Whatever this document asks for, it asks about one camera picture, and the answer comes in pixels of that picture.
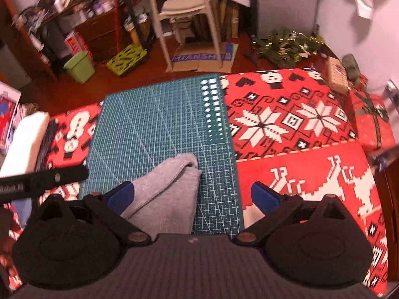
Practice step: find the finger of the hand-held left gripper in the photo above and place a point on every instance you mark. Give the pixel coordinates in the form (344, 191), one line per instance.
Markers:
(62, 176)

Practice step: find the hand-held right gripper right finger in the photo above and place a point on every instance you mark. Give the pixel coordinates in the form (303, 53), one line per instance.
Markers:
(265, 196)

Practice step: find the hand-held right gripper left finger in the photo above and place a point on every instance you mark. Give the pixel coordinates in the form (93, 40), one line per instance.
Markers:
(121, 196)

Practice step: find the grey knit shirt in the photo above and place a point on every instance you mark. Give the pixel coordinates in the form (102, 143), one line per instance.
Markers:
(168, 196)

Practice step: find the dark striped folded garment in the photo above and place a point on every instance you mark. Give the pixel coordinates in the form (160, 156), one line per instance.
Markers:
(45, 143)

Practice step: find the cream folded sweater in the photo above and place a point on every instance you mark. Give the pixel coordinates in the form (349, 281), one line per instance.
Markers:
(25, 143)

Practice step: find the red patterned blanket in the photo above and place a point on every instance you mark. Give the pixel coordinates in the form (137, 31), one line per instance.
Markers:
(296, 137)

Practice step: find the green cutting mat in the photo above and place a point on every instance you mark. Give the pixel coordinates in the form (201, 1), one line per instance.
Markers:
(162, 137)

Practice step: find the large red white box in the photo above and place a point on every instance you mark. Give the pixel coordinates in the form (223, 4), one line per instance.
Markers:
(7, 115)

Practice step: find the green waste bin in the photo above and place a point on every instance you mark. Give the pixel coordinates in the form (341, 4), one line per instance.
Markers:
(79, 67)

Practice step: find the small red box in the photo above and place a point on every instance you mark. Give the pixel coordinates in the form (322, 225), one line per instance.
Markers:
(78, 45)

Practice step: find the red gift box with ribbon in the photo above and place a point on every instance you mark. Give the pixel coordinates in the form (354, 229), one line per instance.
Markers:
(372, 118)

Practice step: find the lime green plastic crate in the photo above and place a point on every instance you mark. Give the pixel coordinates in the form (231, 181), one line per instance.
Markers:
(126, 59)

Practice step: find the beige patterned gift box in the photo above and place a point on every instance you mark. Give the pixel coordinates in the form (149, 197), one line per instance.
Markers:
(336, 74)

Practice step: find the wooden drawer cabinet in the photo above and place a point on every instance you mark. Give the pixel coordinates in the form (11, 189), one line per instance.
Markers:
(103, 34)

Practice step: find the tinsel garland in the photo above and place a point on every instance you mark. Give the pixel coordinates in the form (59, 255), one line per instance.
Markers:
(290, 46)

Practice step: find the flat brown cardboard box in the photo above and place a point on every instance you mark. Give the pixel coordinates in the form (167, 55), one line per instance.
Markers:
(202, 57)

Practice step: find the green pouch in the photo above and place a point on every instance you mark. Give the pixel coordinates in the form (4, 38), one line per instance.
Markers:
(350, 67)

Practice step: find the grey refrigerator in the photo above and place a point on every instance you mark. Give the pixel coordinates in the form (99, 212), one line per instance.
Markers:
(283, 3)

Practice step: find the beige plastic chair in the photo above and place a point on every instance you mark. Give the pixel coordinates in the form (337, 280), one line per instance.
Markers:
(184, 3)

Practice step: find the wall socket with charger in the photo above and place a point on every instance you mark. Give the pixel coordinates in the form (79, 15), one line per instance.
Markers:
(392, 92)

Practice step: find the black frame desk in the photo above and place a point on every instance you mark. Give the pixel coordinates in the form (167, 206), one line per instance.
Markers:
(137, 15)

